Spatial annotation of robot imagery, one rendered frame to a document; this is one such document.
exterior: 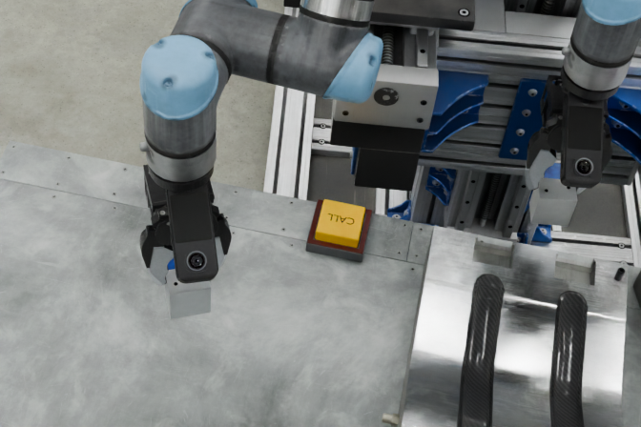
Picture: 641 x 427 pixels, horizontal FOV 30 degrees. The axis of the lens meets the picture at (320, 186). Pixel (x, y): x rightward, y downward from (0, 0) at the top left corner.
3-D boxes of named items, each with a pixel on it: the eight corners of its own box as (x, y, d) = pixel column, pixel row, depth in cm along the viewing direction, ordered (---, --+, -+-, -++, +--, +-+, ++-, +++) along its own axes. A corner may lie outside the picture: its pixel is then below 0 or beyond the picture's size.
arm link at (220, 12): (288, 40, 134) (260, 109, 127) (193, 17, 135) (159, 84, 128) (293, -13, 128) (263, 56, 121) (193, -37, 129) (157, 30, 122)
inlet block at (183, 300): (152, 234, 153) (150, 209, 149) (190, 229, 154) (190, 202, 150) (170, 319, 145) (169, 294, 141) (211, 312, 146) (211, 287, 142)
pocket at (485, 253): (470, 250, 162) (475, 233, 159) (509, 257, 161) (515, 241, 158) (466, 276, 159) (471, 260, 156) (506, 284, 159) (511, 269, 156)
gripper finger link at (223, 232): (236, 241, 142) (218, 200, 135) (238, 252, 141) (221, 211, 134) (197, 254, 142) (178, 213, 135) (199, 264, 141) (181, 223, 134)
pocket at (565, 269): (549, 266, 161) (556, 250, 158) (589, 274, 161) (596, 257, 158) (547, 293, 158) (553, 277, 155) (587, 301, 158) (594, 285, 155)
